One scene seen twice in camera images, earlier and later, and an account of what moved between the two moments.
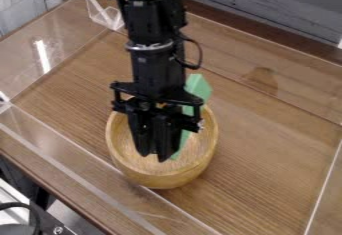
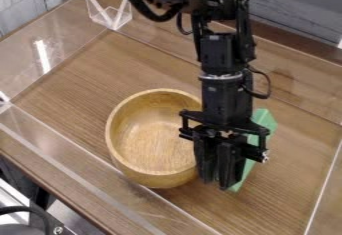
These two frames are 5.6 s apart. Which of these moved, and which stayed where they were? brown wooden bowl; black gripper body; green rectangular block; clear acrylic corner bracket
Moved: green rectangular block; black gripper body
Stayed: clear acrylic corner bracket; brown wooden bowl
